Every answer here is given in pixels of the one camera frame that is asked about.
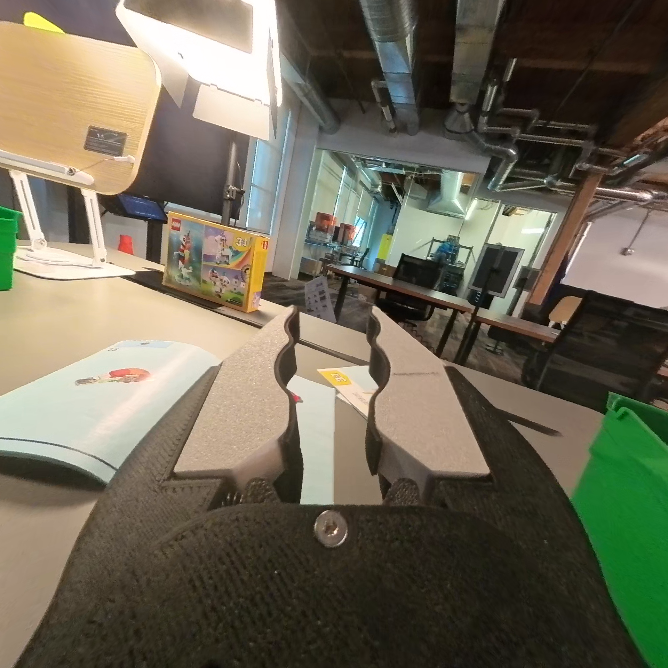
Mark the black mesh armchair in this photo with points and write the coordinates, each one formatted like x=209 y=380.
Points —
x=600 y=344

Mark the silver extractor hood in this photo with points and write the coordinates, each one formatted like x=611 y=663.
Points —
x=450 y=195

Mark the open pale blue instruction booklet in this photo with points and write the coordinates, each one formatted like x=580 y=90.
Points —
x=104 y=396

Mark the small blue monitor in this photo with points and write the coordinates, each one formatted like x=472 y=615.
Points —
x=140 y=207

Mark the small closed instruction booklet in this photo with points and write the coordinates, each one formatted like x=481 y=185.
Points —
x=344 y=378

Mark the long wooden table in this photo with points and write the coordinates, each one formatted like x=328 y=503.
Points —
x=396 y=282

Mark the yellow lego set box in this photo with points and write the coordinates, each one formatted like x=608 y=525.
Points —
x=214 y=261

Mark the empty green plastic bin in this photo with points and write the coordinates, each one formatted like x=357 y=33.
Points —
x=626 y=496

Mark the red cone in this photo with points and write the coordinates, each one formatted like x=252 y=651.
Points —
x=126 y=246

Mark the yellow wall sign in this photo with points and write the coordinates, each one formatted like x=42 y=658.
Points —
x=385 y=246

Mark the black table divider strip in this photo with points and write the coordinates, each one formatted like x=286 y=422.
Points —
x=532 y=424

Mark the black screen on stand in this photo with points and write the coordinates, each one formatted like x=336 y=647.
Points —
x=496 y=269

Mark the yellow object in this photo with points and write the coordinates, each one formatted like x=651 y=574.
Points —
x=44 y=23

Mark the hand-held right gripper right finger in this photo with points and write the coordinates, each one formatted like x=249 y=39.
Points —
x=433 y=422

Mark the wooden beam post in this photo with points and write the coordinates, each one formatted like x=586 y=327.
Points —
x=569 y=235

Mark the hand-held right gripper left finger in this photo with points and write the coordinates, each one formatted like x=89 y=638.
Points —
x=235 y=417

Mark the bright studio light panel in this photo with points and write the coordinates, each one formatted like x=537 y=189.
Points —
x=208 y=41

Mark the wooden chair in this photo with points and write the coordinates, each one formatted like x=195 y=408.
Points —
x=564 y=312

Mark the printed paper sign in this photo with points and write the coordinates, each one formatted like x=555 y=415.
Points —
x=319 y=300

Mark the green plastic bin with bricks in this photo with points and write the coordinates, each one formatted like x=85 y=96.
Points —
x=6 y=250

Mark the black office chair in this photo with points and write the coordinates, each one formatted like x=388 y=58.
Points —
x=412 y=282

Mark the grey ceiling pipes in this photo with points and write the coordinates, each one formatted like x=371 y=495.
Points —
x=522 y=135

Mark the silver ceiling duct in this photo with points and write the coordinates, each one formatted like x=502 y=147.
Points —
x=475 y=52
x=391 y=62

